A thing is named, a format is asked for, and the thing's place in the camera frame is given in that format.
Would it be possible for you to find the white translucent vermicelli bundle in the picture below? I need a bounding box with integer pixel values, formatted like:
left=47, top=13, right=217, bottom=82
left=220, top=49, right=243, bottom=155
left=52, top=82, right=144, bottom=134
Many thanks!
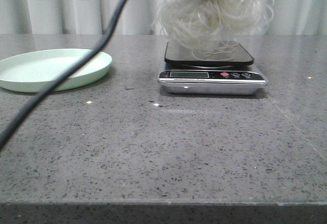
left=155, top=0, right=274, bottom=57

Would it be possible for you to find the thick black cable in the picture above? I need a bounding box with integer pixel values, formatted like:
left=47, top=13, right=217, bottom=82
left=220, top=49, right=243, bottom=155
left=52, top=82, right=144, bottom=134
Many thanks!
left=0, top=0, right=141, bottom=150

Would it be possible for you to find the black silver kitchen scale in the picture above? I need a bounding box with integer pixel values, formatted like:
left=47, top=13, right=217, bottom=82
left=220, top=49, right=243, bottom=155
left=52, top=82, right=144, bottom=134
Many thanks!
left=158, top=41, right=268, bottom=95

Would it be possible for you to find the white pleated curtain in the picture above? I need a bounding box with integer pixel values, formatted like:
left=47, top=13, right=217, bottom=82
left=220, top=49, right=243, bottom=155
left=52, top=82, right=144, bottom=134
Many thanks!
left=1, top=0, right=326, bottom=35

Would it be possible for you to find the pale green round plate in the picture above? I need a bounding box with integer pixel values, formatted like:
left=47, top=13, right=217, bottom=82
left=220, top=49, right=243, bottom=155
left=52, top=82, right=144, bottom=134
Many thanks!
left=1, top=49, right=112, bottom=93

